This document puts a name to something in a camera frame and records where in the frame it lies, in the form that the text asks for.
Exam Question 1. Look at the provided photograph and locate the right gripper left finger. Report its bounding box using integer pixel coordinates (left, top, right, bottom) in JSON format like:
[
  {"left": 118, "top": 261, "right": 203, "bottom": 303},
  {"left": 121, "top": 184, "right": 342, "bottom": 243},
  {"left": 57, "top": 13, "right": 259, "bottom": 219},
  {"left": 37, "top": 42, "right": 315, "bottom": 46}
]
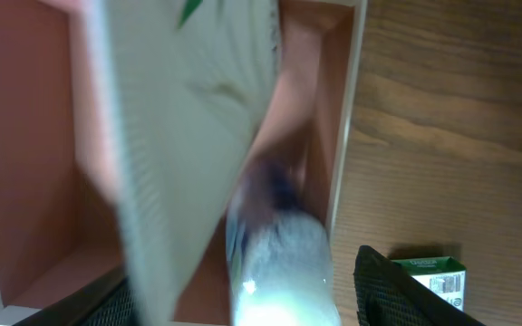
[{"left": 14, "top": 266, "right": 139, "bottom": 326}]

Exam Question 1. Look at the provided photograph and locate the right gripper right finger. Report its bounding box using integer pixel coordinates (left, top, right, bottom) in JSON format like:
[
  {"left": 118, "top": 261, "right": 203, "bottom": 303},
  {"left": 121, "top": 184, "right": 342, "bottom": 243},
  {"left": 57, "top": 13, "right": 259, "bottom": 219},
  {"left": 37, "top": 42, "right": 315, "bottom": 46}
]
[{"left": 353, "top": 245, "right": 484, "bottom": 326}]

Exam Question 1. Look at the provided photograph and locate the green white soap box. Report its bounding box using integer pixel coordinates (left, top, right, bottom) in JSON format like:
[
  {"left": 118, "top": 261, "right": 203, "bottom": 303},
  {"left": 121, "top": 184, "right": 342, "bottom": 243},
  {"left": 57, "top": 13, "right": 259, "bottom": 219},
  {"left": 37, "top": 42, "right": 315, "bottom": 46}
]
[{"left": 393, "top": 256, "right": 467, "bottom": 312}]

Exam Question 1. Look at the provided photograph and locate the clear pump bottle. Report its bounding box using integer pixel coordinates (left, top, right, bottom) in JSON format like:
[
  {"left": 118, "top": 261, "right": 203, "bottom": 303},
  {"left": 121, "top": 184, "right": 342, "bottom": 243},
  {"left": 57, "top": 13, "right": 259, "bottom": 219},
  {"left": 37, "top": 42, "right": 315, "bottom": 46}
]
[{"left": 226, "top": 162, "right": 341, "bottom": 326}]

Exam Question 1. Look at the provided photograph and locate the white lotion tube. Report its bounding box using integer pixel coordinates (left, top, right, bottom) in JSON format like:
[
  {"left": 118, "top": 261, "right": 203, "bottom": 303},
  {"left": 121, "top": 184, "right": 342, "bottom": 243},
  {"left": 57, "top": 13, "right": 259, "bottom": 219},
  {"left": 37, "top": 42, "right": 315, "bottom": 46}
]
[{"left": 84, "top": 0, "right": 281, "bottom": 325}]

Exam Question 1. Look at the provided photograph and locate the white box with brown interior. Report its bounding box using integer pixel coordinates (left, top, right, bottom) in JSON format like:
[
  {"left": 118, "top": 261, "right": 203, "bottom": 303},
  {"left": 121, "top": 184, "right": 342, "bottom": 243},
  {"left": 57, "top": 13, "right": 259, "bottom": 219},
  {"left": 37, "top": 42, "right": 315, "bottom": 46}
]
[{"left": 0, "top": 1, "right": 367, "bottom": 325}]

